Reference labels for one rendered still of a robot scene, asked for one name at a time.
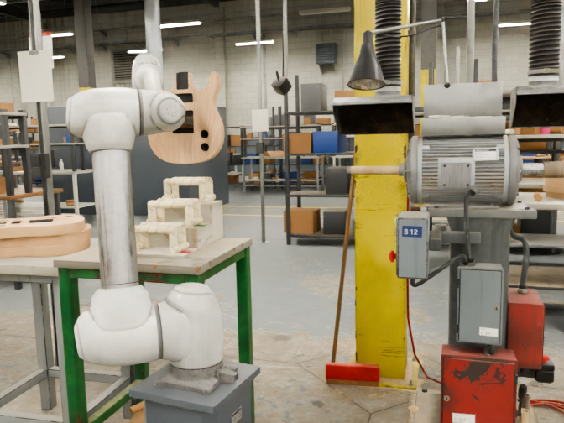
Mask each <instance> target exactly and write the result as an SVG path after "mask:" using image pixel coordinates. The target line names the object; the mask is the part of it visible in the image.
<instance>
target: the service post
mask: <svg viewBox="0 0 564 423"><path fill-rule="evenodd" d="M28 8H29V29H30V39H31V50H30V51H20V52H18V66H19V76H20V86H21V97H22V102H35V104H36V114H37V125H38V136H39V154H30V155H29V156H30V166H31V177H32V179H42V189H43V200H44V215H45V216H54V215H55V209H54V198H53V187H52V175H51V164H50V143H49V132H48V121H47V110H46V102H51V101H54V92H53V80H52V69H51V57H50V50H42V44H41V33H40V21H39V0H28ZM50 296H51V306H52V317H53V328H54V339H55V366H56V367H59V362H58V351H57V340H56V329H55V308H54V297H53V286H52V284H50Z"/></svg>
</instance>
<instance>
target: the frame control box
mask: <svg viewBox="0 0 564 423"><path fill-rule="evenodd" d="M395 236H396V275H397V277H398V278H403V279H410V285H411V286H413V287H418V286H420V285H423V284H424V283H425V282H427V281H428V280H429V279H431V278H433V277H434V276H436V275H437V274H439V273H440V272H441V271H442V270H443V269H445V268H447V267H448V266H450V265H451V264H453V263H455V262H456V261H458V260H459V259H463V261H462V263H463V266H469V264H468V261H467V260H468V258H467V256H466V255H465V254H459V255H457V256H456V257H454V258H452V259H450V260H448V261H447V262H445V263H444V264H443V265H442V266H440V267H439V268H438V269H436V270H434V271H433V272H432V273H430V274H428V271H429V238H430V213H429V212H428V211H402V212H401V213H400V214H399V216H398V218H397V220H396V226H395ZM415 279H420V281H418V282H416V283H415Z"/></svg>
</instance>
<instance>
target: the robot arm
mask: <svg viewBox="0 0 564 423"><path fill-rule="evenodd" d="M132 83H133V89H130V88H125V87H108V88H95V89H90V90H86V91H81V92H79V93H76V94H75V95H74V96H73V97H70V98H69V99H68V100H67V104H66V127H67V128H68V129H69V130H70V132H71V133H72V134H73V135H74V136H76V137H77V138H83V141H84V143H85V146H86V148H87V150H88V151H89V153H90V154H92V168H93V181H94V194H95V207H96V213H97V237H98V250H99V263H100V275H101V289H98V290H97V291H96V292H95V294H94V295H93V297H92V298H91V307H90V310H89V311H84V312H83V313H82V314H81V315H80V316H79V317H78V319H77V322H76V324H75V326H74V333H75V339H76V348H77V352H78V355H79V357H80V358H81V359H84V360H86V361H87V362H89V363H94V364H97V365H102V366H111V367H114V366H127V365H134V364H140V363H147V362H151V361H154V360H159V359H164V360H169V361H170V368H169V371H168V372H167V373H165V374H163V375H161V376H159V377H158V378H156V379H155V380H154V385H155V386H161V387H169V388H174V389H182V390H186V391H190V392H195V393H198V394H201V395H209V394H211V393H212V391H213V390H214V389H215V388H216V387H217V386H218V385H219V384H221V383H236V382H237V381H238V373H237V371H238V366H237V365H234V364H227V363H224V361H223V341H224V338H223V323H222V313H221V309H220V306H219V305H218V302H217V299H216V297H215V296H214V294H213V293H212V291H211V289H210V288H209V287H208V286H207V285H204V284H200V283H183V284H179V285H177V286H176V287H174V288H172V289H171V290H170V291H169V292H168V293H167V295H166V300H164V301H161V302H160V303H158V304H151V300H150V298H149V292H148V291H147V290H146V289H145V288H144V287H143V286H142V285H139V284H138V260H137V249H136V237H135V224H134V212H133V188H132V176H131V164H130V152H131V151H132V149H133V146H134V141H135V136H144V135H151V134H157V133H162V132H171V131H174V130H176V129H177V128H179V127H180V126H181V125H182V124H186V125H187V126H190V125H191V126H192V124H193V118H187V117H185V105H184V103H183V102H182V101H181V99H180V98H179V97H177V96H176V95H175V94H172V93H168V92H166V93H163V92H162V90H163V73H162V70H161V66H160V63H159V60H158V59H157V57H156V56H154V55H152V54H150V53H142V54H140V55H138V56H137V57H136V58H135V60H134V62H133V69H132Z"/></svg>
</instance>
